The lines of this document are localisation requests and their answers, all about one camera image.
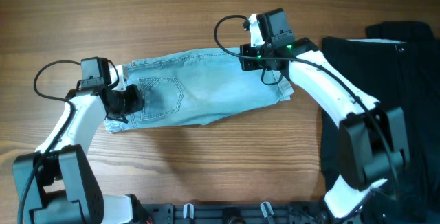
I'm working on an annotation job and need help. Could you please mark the light blue denim shorts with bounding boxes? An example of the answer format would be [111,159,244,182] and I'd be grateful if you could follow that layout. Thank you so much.
[104,47,294,133]

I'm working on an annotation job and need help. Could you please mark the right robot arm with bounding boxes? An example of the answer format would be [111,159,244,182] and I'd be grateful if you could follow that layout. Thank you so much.
[239,38,410,223]

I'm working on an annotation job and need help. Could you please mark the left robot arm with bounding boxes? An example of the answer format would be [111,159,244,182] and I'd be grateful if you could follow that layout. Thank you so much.
[13,85,152,223]

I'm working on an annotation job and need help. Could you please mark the black folded garment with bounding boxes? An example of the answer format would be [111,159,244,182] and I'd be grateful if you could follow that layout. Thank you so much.
[322,21,439,223]

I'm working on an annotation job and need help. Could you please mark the right black cable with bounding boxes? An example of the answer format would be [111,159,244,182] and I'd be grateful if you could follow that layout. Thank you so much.
[213,14,399,183]

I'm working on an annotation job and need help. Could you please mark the black cable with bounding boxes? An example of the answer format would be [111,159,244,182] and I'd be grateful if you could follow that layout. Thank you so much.
[16,59,120,224]
[213,14,399,183]

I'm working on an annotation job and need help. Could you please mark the left black cable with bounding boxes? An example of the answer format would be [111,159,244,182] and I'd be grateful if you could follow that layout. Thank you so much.
[16,59,120,224]

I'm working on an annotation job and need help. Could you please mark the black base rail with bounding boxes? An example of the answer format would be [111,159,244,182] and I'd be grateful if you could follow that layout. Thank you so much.
[144,201,330,224]

